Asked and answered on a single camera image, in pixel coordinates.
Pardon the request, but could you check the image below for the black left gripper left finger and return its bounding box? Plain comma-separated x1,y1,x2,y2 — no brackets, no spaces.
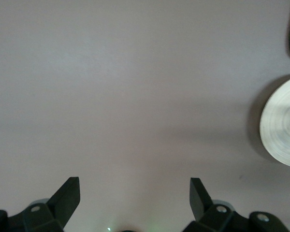
0,176,81,232

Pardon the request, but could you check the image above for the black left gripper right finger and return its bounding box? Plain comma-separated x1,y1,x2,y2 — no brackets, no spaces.
183,177,290,232

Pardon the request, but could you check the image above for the round wooden plate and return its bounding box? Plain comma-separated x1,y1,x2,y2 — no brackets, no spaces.
259,74,290,169

